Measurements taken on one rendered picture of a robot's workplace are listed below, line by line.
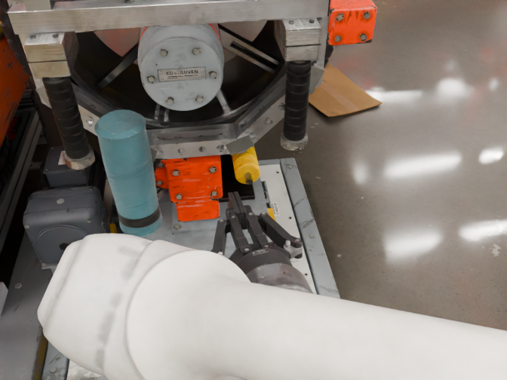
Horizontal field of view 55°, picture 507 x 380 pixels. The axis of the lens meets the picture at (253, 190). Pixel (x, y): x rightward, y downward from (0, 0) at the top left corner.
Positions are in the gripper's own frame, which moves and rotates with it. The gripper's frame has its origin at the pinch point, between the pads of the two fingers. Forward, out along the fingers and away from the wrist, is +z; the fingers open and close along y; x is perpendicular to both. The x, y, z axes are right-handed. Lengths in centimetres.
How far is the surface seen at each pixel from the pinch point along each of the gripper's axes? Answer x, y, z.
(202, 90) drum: -15.7, 2.3, 12.3
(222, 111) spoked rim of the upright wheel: -3.1, -4.4, 40.7
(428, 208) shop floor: 53, -80, 74
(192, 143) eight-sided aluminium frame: 0.3, 3.7, 31.9
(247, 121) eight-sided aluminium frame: -2.2, -8.7, 34.5
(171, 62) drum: -20.9, 6.6, 11.3
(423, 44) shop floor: 20, -144, 195
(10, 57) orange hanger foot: -13, 46, 77
